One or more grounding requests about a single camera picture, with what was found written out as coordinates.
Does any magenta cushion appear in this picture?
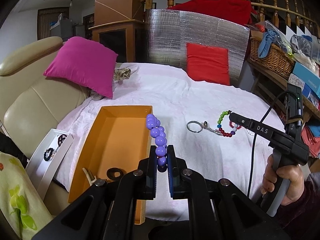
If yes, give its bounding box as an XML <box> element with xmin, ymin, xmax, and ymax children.
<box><xmin>43</xmin><ymin>36</ymin><xmax>118</xmax><ymax>98</ymax></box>

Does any orange cardboard box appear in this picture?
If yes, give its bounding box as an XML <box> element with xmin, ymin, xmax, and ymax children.
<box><xmin>68</xmin><ymin>105</ymin><xmax>154</xmax><ymax>225</ymax></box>

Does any blue cloth in basket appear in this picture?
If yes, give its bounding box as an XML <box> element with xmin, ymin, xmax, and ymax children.
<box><xmin>258</xmin><ymin>29</ymin><xmax>280</xmax><ymax>59</ymax></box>

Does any beige leather sofa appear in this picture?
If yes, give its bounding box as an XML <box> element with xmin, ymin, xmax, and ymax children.
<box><xmin>0</xmin><ymin>36</ymin><xmax>91</xmax><ymax>215</ymax></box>

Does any red blanket on railing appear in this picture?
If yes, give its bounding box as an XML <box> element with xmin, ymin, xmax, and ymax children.
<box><xmin>168</xmin><ymin>0</ymin><xmax>257</xmax><ymax>25</ymax></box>

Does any blue cardboard box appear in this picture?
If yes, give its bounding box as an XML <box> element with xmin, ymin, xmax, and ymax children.
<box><xmin>288</xmin><ymin>62</ymin><xmax>320</xmax><ymax>97</ymax></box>

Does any black ring accessory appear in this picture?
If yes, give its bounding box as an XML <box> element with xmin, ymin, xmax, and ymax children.
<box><xmin>106</xmin><ymin>167</ymin><xmax>124</xmax><ymax>181</ymax></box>

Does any floral scrunchie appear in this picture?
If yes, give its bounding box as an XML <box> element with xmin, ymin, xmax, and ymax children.
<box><xmin>113</xmin><ymin>67</ymin><xmax>131</xmax><ymax>81</ymax></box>

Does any multicolour bead bracelet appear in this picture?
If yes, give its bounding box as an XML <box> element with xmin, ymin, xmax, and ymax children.
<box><xmin>216</xmin><ymin>109</ymin><xmax>242</xmax><ymax>138</ymax></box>

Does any wooden side table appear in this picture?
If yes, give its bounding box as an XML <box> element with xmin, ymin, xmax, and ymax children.
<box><xmin>247</xmin><ymin>59</ymin><xmax>319</xmax><ymax>122</ymax></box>

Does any wicker basket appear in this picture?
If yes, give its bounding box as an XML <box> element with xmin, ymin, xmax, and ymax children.
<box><xmin>249</xmin><ymin>37</ymin><xmax>295</xmax><ymax>80</ymax></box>

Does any person right hand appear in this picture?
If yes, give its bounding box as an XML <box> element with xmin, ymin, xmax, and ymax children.
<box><xmin>260</xmin><ymin>155</ymin><xmax>304</xmax><ymax>206</ymax></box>

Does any white jewelry box lid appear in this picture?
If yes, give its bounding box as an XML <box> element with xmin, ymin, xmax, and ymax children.
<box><xmin>25</xmin><ymin>129</ymin><xmax>73</xmax><ymax>199</ymax></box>

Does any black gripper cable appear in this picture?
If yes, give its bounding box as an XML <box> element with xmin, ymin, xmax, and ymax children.
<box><xmin>247</xmin><ymin>89</ymin><xmax>296</xmax><ymax>198</ymax></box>

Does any yellow green printed cloth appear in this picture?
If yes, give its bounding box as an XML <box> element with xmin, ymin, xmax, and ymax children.
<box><xmin>1</xmin><ymin>153</ymin><xmax>53</xmax><ymax>239</ymax></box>

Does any wooden pillar cabinet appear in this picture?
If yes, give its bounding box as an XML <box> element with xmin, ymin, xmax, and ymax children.
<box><xmin>90</xmin><ymin>0</ymin><xmax>144</xmax><ymax>62</ymax></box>

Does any silver bangle ring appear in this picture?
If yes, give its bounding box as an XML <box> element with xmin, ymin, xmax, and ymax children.
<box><xmin>186</xmin><ymin>120</ymin><xmax>203</xmax><ymax>133</ymax></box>

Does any red cushion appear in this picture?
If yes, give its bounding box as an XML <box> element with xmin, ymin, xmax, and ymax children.
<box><xmin>186</xmin><ymin>43</ymin><xmax>230</xmax><ymax>86</ymax></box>

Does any silver foil insulation panel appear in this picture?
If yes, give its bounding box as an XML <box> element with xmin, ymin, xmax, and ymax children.
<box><xmin>145</xmin><ymin>9</ymin><xmax>249</xmax><ymax>86</ymax></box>

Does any purple bead bracelet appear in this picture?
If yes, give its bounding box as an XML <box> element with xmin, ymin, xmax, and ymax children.
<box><xmin>145</xmin><ymin>113</ymin><xmax>168</xmax><ymax>173</ymax></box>

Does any metal clasp bracelet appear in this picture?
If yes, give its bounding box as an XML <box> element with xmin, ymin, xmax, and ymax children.
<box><xmin>202</xmin><ymin>120</ymin><xmax>223</xmax><ymax>136</ymax></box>

